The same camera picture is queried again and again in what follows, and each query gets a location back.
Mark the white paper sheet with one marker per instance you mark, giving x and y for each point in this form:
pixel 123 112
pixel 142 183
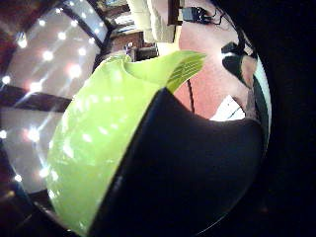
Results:
pixel 227 110

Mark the beige cushioned chair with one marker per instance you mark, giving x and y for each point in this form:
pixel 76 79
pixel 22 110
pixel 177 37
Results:
pixel 154 19

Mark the small black device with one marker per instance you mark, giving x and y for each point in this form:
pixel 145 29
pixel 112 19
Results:
pixel 195 14

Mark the dark wooden cabinet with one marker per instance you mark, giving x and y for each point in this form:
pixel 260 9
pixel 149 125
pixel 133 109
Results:
pixel 130 41

